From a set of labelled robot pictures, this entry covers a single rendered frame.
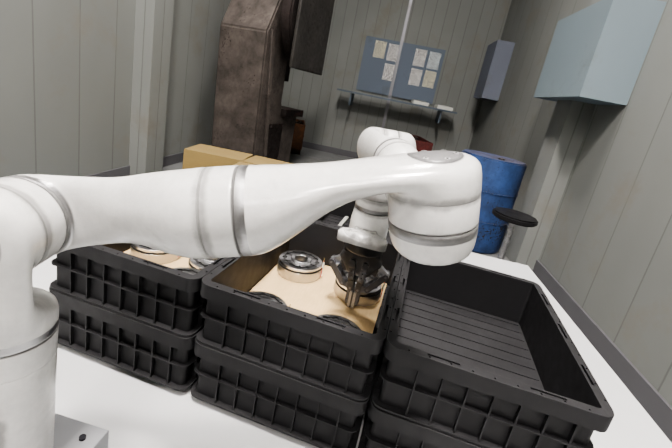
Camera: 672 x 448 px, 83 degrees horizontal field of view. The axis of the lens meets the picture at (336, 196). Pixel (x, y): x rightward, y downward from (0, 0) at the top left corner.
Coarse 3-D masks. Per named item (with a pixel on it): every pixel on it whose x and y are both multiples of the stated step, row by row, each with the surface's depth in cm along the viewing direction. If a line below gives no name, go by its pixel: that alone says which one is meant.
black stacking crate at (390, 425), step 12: (372, 408) 56; (372, 420) 57; (384, 420) 56; (396, 420) 55; (408, 420) 55; (372, 432) 58; (384, 432) 58; (396, 432) 57; (408, 432) 55; (420, 432) 55; (432, 432) 54; (360, 444) 62; (372, 444) 59; (384, 444) 57; (396, 444) 57; (408, 444) 57; (420, 444) 56; (432, 444) 55; (444, 444) 54; (456, 444) 54; (468, 444) 53
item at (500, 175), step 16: (480, 160) 353; (496, 160) 348; (512, 160) 372; (496, 176) 349; (512, 176) 350; (496, 192) 353; (512, 192) 357; (480, 208) 359; (512, 208) 372; (480, 224) 362; (496, 224) 363; (480, 240) 366; (496, 240) 370
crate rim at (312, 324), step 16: (320, 224) 94; (400, 256) 88; (400, 272) 76; (208, 288) 59; (224, 288) 59; (224, 304) 58; (240, 304) 58; (256, 304) 57; (272, 304) 57; (384, 304) 63; (272, 320) 57; (288, 320) 56; (304, 320) 55; (320, 320) 55; (384, 320) 59; (320, 336) 55; (336, 336) 55; (352, 336) 54; (368, 336) 54; (384, 336) 55; (368, 352) 54
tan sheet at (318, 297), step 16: (272, 272) 87; (256, 288) 79; (272, 288) 80; (288, 288) 81; (304, 288) 83; (320, 288) 84; (384, 288) 90; (288, 304) 76; (304, 304) 77; (320, 304) 78; (336, 304) 79; (352, 320) 74; (368, 320) 76
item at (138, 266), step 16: (96, 256) 63; (112, 256) 62; (128, 256) 62; (128, 272) 62; (144, 272) 61; (160, 272) 60; (176, 272) 60; (208, 272) 62; (176, 288) 60; (192, 288) 60
